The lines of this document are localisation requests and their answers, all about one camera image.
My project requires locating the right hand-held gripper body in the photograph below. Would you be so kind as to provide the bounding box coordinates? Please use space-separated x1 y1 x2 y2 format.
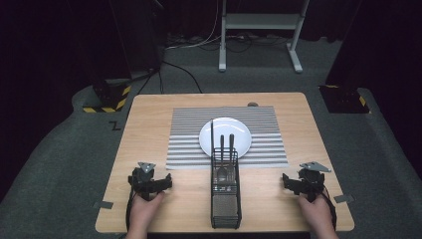
297 161 332 203

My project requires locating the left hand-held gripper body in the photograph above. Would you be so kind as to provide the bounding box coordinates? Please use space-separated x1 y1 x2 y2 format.
128 161 157 202

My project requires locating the black mesh cutlery holder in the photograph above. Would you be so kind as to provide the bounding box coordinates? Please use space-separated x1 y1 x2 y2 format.
210 147 243 230

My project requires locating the steel fork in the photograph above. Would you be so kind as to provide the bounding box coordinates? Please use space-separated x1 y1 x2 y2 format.
228 132 236 183

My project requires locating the person's left hand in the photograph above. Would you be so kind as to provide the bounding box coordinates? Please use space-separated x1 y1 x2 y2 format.
127 191 166 233

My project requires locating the person's right hand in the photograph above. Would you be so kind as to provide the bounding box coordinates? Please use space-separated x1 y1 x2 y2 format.
297 193 333 231

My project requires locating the grey striped placemat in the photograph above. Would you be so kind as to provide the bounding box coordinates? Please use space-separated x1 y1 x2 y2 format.
165 106 290 170

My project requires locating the grey tape piece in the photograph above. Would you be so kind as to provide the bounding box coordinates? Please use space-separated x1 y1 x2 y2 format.
333 194 355 204
93 200 114 210

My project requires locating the white round plate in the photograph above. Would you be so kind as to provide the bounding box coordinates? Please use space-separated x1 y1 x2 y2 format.
198 117 253 159

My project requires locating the steel spoon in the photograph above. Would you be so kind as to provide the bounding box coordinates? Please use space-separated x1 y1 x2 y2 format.
216 133 229 183

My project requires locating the black yellow striped base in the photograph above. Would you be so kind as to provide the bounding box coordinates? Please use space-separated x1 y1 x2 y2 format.
82 79 132 115
318 84 371 115

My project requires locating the black stand column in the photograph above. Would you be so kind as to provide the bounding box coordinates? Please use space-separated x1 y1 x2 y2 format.
108 0 165 73

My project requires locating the white metal stand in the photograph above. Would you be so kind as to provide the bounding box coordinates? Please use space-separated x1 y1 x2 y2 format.
217 0 312 74

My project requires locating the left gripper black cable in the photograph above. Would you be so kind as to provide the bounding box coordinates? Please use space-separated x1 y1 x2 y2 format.
124 190 135 232

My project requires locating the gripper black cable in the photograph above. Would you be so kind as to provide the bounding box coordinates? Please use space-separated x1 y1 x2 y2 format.
124 190 135 232
319 187 338 232

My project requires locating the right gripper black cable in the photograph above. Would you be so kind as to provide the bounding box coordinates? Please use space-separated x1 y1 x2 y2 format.
319 187 338 232

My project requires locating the black floor cable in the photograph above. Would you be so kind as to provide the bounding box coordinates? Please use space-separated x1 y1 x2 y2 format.
161 60 204 95

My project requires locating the white floor cable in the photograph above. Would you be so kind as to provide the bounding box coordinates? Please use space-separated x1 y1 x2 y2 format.
164 0 223 52

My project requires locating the bundle of black cables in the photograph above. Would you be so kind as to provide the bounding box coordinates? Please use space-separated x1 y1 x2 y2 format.
198 32 291 54

